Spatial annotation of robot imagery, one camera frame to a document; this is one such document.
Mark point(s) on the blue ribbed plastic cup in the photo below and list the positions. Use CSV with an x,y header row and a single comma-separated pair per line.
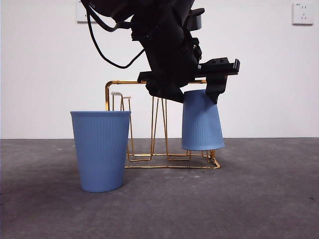
x,y
202,127
101,154

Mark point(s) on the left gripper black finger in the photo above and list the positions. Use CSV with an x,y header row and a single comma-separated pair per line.
x,y
216,85
164,90

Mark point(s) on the white wall socket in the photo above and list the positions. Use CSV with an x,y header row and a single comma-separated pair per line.
x,y
302,14
81,15

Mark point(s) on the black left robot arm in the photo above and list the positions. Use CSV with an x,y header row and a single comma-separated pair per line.
x,y
169,49

